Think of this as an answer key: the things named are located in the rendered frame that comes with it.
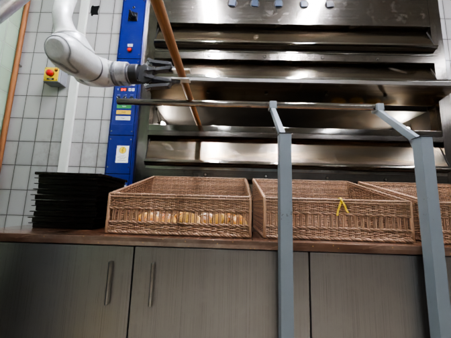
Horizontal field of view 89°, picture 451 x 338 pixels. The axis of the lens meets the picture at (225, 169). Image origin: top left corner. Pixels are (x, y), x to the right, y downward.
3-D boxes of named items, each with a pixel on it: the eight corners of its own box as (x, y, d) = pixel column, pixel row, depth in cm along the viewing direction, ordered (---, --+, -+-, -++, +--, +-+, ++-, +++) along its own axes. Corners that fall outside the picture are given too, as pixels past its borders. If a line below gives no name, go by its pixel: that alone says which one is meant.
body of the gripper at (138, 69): (135, 70, 95) (157, 70, 95) (133, 88, 94) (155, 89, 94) (127, 58, 88) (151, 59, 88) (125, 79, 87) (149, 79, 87)
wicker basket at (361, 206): (250, 226, 132) (251, 178, 136) (350, 229, 130) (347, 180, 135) (261, 239, 84) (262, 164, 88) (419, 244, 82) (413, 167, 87)
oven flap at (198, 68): (152, 84, 147) (157, 63, 156) (437, 89, 144) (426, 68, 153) (150, 78, 143) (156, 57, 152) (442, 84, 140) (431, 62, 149)
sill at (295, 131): (151, 133, 149) (152, 127, 149) (434, 139, 146) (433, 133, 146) (147, 130, 143) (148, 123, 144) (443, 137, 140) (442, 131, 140)
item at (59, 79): (50, 87, 148) (53, 72, 150) (66, 87, 148) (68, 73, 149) (41, 81, 141) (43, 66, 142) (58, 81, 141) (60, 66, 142)
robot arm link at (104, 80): (121, 90, 97) (105, 82, 84) (85, 90, 97) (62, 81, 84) (121, 64, 96) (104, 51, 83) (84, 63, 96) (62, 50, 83)
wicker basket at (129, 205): (148, 222, 133) (152, 175, 138) (246, 226, 131) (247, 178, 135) (101, 233, 85) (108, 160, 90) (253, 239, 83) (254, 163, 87)
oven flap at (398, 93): (143, 79, 132) (154, 100, 151) (461, 86, 129) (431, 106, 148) (143, 76, 133) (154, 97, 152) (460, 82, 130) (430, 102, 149)
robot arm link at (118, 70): (119, 90, 95) (134, 90, 95) (109, 78, 86) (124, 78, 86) (122, 70, 96) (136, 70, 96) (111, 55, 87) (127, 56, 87)
